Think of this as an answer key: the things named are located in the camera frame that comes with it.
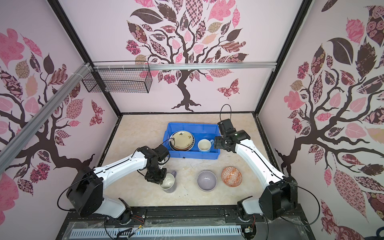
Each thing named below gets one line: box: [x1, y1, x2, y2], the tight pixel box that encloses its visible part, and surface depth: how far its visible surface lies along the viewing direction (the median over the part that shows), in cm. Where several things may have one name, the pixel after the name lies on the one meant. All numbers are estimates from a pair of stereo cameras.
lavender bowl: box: [196, 170, 218, 192], surface depth 85 cm
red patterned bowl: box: [221, 166, 243, 188], surface depth 87 cm
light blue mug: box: [197, 138, 215, 153], surface depth 92 cm
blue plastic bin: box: [162, 122, 221, 160], surface depth 100 cm
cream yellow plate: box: [168, 130, 195, 151], surface depth 101 cm
